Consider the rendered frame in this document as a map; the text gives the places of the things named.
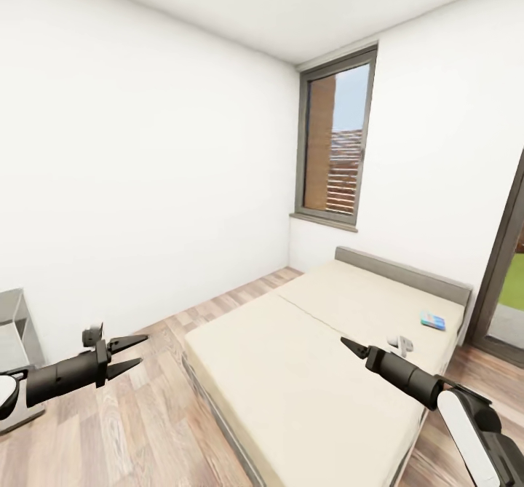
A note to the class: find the fixed window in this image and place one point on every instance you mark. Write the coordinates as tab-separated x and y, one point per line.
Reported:
333	117

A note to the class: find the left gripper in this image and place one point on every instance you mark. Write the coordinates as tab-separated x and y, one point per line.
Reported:
80	371

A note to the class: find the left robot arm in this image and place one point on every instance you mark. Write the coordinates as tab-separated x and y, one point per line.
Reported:
91	366

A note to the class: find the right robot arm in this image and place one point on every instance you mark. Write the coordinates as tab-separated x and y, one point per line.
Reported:
491	458

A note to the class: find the desk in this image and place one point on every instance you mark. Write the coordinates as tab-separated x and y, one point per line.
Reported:
19	345

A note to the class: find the board game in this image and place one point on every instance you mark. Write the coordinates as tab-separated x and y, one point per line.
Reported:
435	321

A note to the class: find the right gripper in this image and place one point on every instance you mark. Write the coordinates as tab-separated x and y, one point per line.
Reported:
393	368

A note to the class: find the bed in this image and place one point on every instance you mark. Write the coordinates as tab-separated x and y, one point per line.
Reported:
297	407

